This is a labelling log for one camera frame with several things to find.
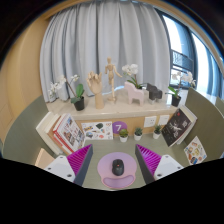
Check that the green desk divider panel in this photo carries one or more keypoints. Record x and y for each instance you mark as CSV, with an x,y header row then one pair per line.
x,y
210,126

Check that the grey curtain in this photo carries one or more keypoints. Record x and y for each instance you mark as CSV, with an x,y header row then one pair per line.
x,y
100,36

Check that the purple round mouse pad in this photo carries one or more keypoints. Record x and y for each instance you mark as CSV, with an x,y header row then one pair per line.
x,y
105,165

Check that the small white orchid, black pot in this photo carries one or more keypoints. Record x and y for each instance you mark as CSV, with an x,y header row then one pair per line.
x,y
79,104

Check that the white wall socket plate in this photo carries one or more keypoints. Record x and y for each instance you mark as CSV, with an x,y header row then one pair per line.
x,y
150,121
164,120

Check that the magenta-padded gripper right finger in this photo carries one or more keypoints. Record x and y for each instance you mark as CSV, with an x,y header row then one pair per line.
x,y
166,166

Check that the red and white magazine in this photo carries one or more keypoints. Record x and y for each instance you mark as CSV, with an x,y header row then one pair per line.
x,y
70,133

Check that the dark-framed window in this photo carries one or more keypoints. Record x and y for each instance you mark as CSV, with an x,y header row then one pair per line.
x,y
181,53

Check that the beige paper card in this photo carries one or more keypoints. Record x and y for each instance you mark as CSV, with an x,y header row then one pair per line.
x,y
43,159

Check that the black computer mouse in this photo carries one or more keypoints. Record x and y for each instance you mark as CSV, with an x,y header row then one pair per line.
x,y
117,167

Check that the dark horse figurine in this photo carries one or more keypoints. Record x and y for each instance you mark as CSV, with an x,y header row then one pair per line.
x,y
154,92

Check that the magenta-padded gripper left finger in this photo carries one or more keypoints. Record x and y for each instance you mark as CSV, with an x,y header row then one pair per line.
x,y
60,166

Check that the white book behind black book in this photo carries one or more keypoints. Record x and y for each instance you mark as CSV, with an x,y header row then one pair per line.
x,y
192,118

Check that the small succulent in white pot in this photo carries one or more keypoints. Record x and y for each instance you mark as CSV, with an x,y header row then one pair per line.
x,y
138,137
123,138
156,135

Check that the colourful sticker card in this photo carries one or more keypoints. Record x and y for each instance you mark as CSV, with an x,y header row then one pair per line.
x,y
195,150

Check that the wooden hand model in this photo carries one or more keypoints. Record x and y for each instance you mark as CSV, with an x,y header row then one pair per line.
x,y
96,86

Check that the white sticker sheet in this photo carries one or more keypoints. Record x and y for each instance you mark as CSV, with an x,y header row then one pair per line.
x,y
96,130

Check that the white orchid behind horse figurines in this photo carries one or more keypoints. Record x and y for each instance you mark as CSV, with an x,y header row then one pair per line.
x,y
130,69

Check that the purple round number sign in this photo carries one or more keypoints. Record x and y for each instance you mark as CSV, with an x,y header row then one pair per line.
x,y
118,127

